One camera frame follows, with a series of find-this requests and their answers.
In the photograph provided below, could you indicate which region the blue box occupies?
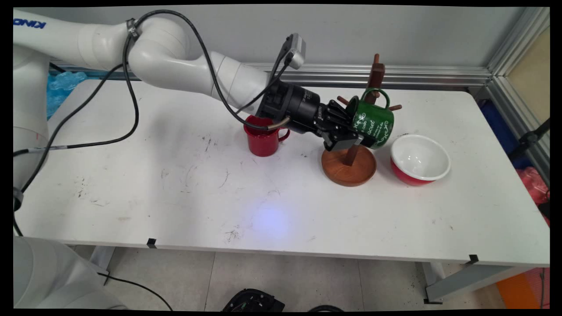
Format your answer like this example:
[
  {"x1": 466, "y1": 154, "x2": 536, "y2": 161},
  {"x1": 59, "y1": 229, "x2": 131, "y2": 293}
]
[{"x1": 479, "y1": 100, "x2": 530, "y2": 169}]

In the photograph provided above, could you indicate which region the black floor cable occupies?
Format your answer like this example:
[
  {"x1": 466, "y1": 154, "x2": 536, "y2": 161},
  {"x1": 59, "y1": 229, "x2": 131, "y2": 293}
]
[{"x1": 97, "y1": 272, "x2": 174, "y2": 311}]

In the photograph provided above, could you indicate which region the green mug with white print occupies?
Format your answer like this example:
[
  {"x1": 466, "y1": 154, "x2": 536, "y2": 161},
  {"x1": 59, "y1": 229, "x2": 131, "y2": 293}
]
[{"x1": 347, "y1": 88, "x2": 394, "y2": 150}]

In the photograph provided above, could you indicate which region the black cable with grey sleeve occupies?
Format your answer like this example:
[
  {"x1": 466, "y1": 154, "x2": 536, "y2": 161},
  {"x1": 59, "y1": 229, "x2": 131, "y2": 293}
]
[{"x1": 13, "y1": 31, "x2": 140, "y2": 158}]

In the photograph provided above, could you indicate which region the orange red floor mat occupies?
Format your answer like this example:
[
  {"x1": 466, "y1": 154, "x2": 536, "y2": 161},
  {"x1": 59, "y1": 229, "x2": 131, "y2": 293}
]
[{"x1": 496, "y1": 268, "x2": 550, "y2": 309}]

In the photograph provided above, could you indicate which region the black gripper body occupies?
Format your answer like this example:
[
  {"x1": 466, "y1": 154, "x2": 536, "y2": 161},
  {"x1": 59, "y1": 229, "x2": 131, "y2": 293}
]
[{"x1": 277, "y1": 84, "x2": 331, "y2": 134}]

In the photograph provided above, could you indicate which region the long black arm cable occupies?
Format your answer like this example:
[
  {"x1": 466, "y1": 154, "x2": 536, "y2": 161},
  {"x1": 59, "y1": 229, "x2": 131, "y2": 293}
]
[{"x1": 13, "y1": 64, "x2": 126, "y2": 237}]

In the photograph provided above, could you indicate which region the wooden mug tree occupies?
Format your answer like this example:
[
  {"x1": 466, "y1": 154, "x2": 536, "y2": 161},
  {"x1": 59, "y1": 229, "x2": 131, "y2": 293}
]
[{"x1": 321, "y1": 54, "x2": 402, "y2": 187}]

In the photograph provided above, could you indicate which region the red plastic bag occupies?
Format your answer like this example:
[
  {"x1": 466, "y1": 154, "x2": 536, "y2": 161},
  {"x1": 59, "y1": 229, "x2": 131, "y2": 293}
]
[{"x1": 517, "y1": 167, "x2": 550, "y2": 207}]

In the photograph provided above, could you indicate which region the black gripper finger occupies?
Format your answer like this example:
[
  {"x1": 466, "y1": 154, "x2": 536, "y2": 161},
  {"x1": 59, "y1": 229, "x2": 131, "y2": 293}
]
[
  {"x1": 324, "y1": 126, "x2": 364, "y2": 152},
  {"x1": 327, "y1": 100, "x2": 355, "y2": 128}
]

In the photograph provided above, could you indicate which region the red ceramic mug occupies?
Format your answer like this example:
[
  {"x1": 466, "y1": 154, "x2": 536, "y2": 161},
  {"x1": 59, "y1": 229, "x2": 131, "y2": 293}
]
[{"x1": 244, "y1": 115, "x2": 291, "y2": 157}]

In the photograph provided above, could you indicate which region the grey table leg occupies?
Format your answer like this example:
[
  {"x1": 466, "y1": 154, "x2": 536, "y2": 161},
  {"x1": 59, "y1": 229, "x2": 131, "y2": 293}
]
[
  {"x1": 422, "y1": 262, "x2": 533, "y2": 304},
  {"x1": 90, "y1": 246, "x2": 116, "y2": 273}
]

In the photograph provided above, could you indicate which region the blue plastic bag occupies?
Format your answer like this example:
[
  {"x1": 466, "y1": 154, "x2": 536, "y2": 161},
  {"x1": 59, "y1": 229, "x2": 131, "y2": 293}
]
[{"x1": 47, "y1": 71, "x2": 87, "y2": 119}]

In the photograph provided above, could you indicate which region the red bowl with white inside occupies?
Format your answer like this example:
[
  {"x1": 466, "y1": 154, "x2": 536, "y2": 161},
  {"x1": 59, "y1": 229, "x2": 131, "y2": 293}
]
[{"x1": 390, "y1": 134, "x2": 451, "y2": 186}]

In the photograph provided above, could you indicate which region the thick black gripper cable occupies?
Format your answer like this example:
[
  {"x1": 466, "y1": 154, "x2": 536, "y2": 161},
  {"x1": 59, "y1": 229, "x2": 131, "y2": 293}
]
[{"x1": 127, "y1": 10, "x2": 291, "y2": 131}]

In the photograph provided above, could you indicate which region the thin black camera cable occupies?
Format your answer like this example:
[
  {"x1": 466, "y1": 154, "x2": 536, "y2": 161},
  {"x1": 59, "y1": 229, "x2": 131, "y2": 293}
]
[{"x1": 235, "y1": 35, "x2": 294, "y2": 115}]

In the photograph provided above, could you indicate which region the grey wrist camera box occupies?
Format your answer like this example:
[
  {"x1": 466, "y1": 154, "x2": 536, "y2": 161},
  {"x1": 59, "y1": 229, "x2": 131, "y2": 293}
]
[{"x1": 288, "y1": 34, "x2": 306, "y2": 70}]

